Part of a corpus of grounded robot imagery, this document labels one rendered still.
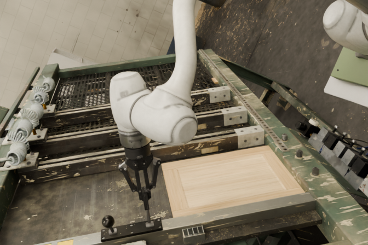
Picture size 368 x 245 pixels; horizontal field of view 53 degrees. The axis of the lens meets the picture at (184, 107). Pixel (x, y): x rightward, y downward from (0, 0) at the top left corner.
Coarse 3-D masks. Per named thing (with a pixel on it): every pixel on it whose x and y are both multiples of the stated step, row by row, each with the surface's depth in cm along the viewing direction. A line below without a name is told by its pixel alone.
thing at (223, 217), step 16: (304, 192) 130; (224, 208) 126; (240, 208) 125; (256, 208) 124; (272, 208) 124; (288, 208) 125; (304, 208) 126; (176, 224) 121; (192, 224) 120; (208, 224) 121; (224, 224) 122; (64, 240) 119; (80, 240) 118; (96, 240) 117; (112, 240) 117; (128, 240) 118
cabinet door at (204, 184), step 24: (168, 168) 154; (192, 168) 153; (216, 168) 152; (240, 168) 150; (264, 168) 149; (168, 192) 140; (192, 192) 139; (216, 192) 138; (240, 192) 136; (264, 192) 135; (288, 192) 134
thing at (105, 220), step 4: (108, 216) 110; (104, 220) 109; (108, 220) 108; (112, 220) 109; (104, 224) 108; (108, 224) 108; (112, 224) 109; (112, 228) 115; (112, 232) 117; (116, 232) 118
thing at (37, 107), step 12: (36, 72) 215; (48, 84) 221; (24, 96) 184; (36, 96) 197; (12, 108) 166; (36, 108) 177; (24, 120) 163; (0, 132) 145; (24, 132) 164; (12, 144) 146; (24, 144) 147; (12, 156) 139; (24, 156) 143
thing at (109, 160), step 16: (240, 128) 170; (256, 128) 168; (160, 144) 163; (192, 144) 162; (208, 144) 163; (224, 144) 165; (240, 144) 166; (256, 144) 168; (32, 160) 153; (48, 160) 158; (64, 160) 158; (80, 160) 156; (96, 160) 156; (112, 160) 158; (32, 176) 154; (48, 176) 155; (64, 176) 157
